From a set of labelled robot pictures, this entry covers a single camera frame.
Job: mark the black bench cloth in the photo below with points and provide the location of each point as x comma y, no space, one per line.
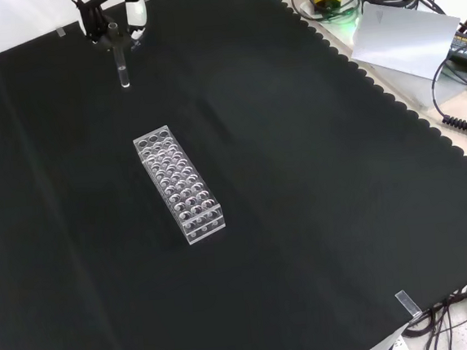
262,221

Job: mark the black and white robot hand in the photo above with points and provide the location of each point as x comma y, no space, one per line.
93,23

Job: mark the clear plastic test tube rack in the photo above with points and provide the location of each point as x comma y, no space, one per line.
177,184

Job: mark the grey tape piece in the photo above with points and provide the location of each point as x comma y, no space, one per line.
61,32

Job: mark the pale grey board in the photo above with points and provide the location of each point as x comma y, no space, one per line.
406,41

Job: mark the clear glass test tube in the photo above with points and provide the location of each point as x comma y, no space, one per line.
123,72

